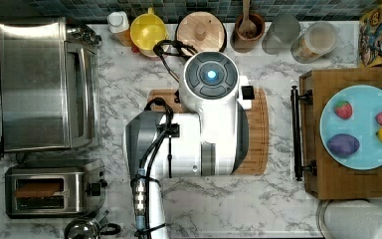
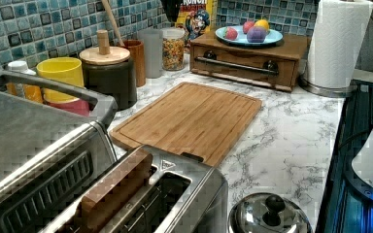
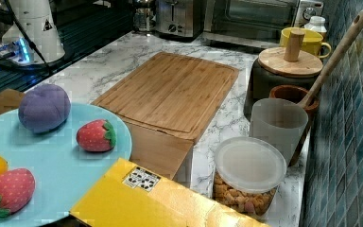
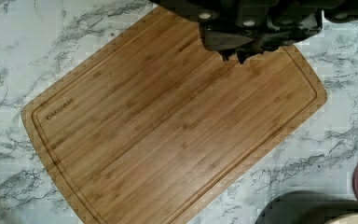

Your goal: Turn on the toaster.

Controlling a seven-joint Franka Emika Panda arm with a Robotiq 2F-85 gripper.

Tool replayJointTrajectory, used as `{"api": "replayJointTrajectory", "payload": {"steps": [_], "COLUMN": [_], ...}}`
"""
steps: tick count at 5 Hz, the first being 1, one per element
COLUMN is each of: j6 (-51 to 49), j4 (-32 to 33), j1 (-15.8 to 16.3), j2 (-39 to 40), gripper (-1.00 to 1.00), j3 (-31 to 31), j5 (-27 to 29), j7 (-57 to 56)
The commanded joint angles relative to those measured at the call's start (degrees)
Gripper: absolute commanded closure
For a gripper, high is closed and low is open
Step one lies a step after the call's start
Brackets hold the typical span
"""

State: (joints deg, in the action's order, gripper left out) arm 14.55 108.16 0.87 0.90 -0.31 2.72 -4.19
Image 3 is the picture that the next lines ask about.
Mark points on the clear jar with snacks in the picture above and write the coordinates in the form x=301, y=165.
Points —
x=248, y=174

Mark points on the yellow cardboard box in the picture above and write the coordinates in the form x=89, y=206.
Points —
x=128, y=195

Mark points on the stainless toaster oven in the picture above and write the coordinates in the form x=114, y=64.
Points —
x=256, y=23

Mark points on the bamboo cutting board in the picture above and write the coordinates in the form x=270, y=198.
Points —
x=167, y=103

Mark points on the wooden pestle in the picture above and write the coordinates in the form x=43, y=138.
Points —
x=346, y=41

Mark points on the frosted plastic cup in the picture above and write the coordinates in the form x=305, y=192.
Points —
x=280, y=123

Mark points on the glass jar beside toaster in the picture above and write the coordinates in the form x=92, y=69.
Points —
x=143, y=17

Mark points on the white lidded bottle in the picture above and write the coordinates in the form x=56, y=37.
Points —
x=316, y=27

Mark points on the purple plush fruit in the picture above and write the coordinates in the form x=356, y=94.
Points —
x=44, y=108

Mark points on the yellow mug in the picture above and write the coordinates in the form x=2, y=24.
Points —
x=312, y=42

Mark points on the woven wooden mat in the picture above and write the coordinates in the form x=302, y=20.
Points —
x=10, y=100

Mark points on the brown wooden mortar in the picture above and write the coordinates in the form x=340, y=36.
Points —
x=295, y=94

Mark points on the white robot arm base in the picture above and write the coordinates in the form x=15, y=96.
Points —
x=32, y=37

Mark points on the dark pot with wooden lid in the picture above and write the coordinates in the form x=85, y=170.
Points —
x=287, y=64

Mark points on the stainless steel toaster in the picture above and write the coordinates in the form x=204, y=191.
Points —
x=182, y=18

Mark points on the large red plush strawberry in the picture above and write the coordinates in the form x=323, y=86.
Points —
x=16, y=190

